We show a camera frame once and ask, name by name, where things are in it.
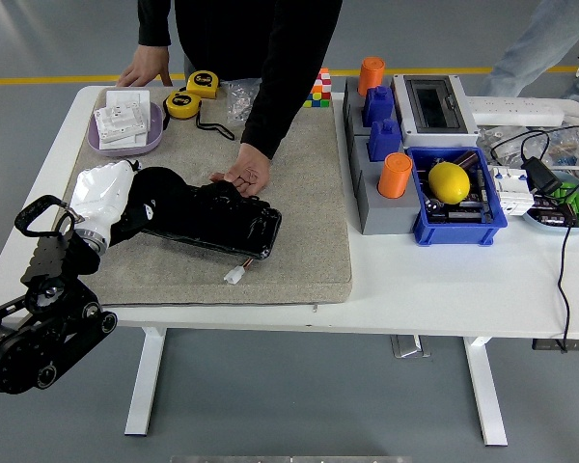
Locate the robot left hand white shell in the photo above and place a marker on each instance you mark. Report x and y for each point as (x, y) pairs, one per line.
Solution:
(99, 193)

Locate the person's right hand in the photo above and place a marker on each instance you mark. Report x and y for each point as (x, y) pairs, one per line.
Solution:
(147, 65)

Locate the person's left hand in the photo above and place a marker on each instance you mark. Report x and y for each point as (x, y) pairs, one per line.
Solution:
(251, 169)

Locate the glossy black panel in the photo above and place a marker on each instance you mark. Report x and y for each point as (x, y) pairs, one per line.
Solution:
(231, 226)

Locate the black rag with red mark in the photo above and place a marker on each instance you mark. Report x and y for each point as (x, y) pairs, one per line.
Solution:
(169, 188)

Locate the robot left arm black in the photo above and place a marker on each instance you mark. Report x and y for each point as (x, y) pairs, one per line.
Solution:
(29, 347)

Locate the white socket module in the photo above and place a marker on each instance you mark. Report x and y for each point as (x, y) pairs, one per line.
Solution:
(120, 120)

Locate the grey-brown mat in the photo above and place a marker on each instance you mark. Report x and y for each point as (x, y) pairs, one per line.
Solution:
(294, 217)

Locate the clear plastic bag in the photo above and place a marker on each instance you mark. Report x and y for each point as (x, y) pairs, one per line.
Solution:
(236, 101)

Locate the purple oval tray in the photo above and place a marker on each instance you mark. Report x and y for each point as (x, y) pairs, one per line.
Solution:
(152, 140)

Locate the person's torso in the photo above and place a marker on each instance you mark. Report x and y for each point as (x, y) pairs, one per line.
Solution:
(231, 34)

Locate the colourful puzzle cube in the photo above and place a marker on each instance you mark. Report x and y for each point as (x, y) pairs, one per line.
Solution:
(318, 94)

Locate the grey block holder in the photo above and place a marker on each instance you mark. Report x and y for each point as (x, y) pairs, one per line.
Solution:
(381, 214)
(352, 111)

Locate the blue block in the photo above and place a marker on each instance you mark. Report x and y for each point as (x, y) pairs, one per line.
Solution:
(378, 106)
(385, 140)

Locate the orange cylinder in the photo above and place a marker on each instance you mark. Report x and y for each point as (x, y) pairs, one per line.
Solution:
(394, 176)
(371, 74)

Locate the small glass bulb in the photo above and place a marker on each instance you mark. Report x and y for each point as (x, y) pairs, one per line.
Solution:
(434, 206)

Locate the yellow lemon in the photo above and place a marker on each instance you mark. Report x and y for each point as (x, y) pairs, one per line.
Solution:
(449, 182)

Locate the white table leg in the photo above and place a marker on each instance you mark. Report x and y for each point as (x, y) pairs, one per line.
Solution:
(485, 395)
(145, 386)

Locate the blue plastic bin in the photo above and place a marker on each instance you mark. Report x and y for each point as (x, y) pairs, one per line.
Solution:
(449, 234)

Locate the brown cylinder capacitor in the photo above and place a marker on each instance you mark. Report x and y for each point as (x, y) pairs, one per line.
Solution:
(465, 159)

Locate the black electronic module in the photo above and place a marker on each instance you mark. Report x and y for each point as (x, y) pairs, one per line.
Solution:
(463, 214)

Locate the metal floor plate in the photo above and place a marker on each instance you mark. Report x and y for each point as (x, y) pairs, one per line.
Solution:
(407, 347)

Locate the clear bag of metal parts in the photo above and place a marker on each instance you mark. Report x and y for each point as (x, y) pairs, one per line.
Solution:
(506, 154)

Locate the white circuit breaker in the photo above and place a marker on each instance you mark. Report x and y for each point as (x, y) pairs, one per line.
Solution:
(509, 193)

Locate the white power strip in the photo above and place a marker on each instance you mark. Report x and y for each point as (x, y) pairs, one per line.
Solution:
(511, 111)

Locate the black power adapter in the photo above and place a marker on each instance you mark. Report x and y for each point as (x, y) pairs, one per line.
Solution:
(540, 174)

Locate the black relay module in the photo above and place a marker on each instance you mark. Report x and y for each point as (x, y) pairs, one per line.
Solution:
(552, 214)

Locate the bystander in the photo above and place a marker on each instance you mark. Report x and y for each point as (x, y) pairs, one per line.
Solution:
(535, 43)

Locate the light blue dish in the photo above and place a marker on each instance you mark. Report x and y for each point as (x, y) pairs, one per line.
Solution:
(559, 229)

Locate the clear bag of blue parts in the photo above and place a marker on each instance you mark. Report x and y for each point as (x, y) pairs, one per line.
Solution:
(567, 147)

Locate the flat white switch plate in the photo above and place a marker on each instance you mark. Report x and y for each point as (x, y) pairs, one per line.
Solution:
(125, 99)

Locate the white switch plate with print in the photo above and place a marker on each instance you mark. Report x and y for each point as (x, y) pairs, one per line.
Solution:
(125, 141)

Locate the grey electrical enclosure box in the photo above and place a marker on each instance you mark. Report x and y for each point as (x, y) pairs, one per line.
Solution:
(434, 103)

